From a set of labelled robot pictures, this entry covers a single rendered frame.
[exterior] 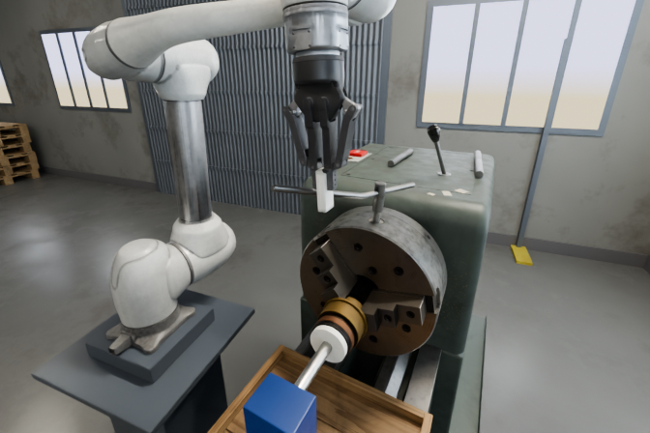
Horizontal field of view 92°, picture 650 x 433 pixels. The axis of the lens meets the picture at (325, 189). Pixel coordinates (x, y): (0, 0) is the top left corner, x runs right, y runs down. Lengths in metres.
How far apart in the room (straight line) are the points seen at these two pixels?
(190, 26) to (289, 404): 0.64
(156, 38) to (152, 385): 0.85
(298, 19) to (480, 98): 2.70
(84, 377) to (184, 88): 0.83
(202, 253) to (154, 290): 0.17
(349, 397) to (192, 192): 0.68
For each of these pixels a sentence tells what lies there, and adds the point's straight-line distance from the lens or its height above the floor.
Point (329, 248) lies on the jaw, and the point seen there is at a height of 1.18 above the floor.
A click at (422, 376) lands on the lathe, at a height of 0.86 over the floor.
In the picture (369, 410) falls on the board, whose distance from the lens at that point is 0.78.
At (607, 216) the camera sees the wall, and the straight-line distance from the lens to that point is 3.55.
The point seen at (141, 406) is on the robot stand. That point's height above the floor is 0.75.
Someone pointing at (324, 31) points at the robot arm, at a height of 1.57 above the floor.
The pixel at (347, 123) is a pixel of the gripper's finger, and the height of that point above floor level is 1.46.
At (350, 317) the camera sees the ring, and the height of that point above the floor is 1.12.
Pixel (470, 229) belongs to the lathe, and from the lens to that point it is 0.75.
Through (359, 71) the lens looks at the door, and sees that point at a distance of 3.13.
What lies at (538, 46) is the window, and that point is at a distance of 3.13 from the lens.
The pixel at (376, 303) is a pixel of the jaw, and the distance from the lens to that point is 0.64.
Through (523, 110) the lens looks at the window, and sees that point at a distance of 3.13.
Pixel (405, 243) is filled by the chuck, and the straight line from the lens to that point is 0.63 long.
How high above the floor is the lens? 1.52
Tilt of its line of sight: 20 degrees down
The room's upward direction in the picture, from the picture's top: straight up
